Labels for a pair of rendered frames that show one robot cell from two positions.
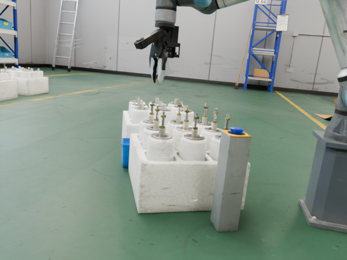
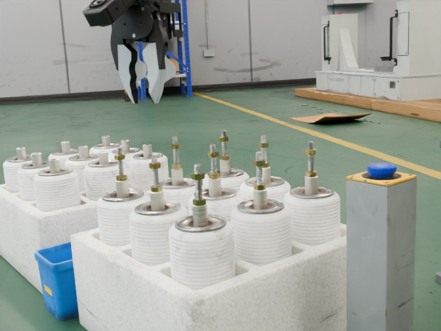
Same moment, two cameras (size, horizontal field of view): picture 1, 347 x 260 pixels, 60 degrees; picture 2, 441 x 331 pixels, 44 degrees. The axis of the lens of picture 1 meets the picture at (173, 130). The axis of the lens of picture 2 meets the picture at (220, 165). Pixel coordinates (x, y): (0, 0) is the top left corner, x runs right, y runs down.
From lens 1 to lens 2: 43 cm
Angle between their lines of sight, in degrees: 23
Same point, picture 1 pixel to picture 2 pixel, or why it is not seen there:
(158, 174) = (228, 314)
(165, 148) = (224, 250)
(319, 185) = not seen: outside the picture
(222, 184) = (382, 293)
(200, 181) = (304, 300)
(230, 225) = not seen: outside the picture
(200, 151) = (287, 236)
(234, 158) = (397, 229)
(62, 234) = not seen: outside the picture
